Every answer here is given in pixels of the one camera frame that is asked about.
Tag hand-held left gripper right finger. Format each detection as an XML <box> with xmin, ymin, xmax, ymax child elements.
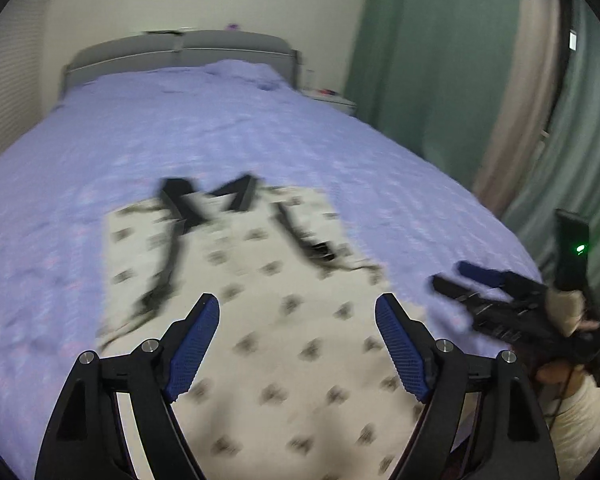
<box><xmin>375</xmin><ymin>293</ymin><xmax>561</xmax><ymax>480</ymax></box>

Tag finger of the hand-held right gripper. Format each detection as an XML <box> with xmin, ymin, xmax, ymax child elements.
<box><xmin>457</xmin><ymin>261</ymin><xmax>548</xmax><ymax>302</ymax></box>
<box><xmin>432</xmin><ymin>274</ymin><xmax>482</xmax><ymax>312</ymax></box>

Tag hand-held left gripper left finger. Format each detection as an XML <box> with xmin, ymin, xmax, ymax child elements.
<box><xmin>34</xmin><ymin>293</ymin><xmax>221</xmax><ymax>480</ymax></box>

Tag white printed pants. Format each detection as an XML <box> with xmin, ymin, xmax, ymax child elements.
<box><xmin>97</xmin><ymin>175</ymin><xmax>476</xmax><ymax>480</ymax></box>

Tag person's right forearm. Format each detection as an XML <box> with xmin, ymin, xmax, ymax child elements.
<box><xmin>549</xmin><ymin>289</ymin><xmax>600</xmax><ymax>480</ymax></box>

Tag person's right hand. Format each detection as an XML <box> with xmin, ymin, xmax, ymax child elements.
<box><xmin>535</xmin><ymin>359</ymin><xmax>588</xmax><ymax>387</ymax></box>

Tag narrow green curtain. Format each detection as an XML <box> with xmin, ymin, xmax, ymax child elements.
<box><xmin>500</xmin><ymin>0</ymin><xmax>600</xmax><ymax>281</ymax></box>

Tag beige curtain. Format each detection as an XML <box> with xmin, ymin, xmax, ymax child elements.
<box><xmin>472</xmin><ymin>0</ymin><xmax>566</xmax><ymax>211</ymax></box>

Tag bed with purple floral sheet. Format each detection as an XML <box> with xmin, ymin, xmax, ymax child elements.
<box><xmin>0</xmin><ymin>60</ymin><xmax>543</xmax><ymax>480</ymax></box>

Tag white nightstand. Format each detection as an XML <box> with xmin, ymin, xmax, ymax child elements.
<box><xmin>300</xmin><ymin>89</ymin><xmax>358</xmax><ymax>117</ymax></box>

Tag wide green curtain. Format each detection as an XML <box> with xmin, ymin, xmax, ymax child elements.
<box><xmin>345</xmin><ymin>0</ymin><xmax>523</xmax><ymax>181</ymax></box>

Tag grey padded headboard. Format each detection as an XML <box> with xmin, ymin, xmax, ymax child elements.
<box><xmin>62</xmin><ymin>30</ymin><xmax>301</xmax><ymax>101</ymax></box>

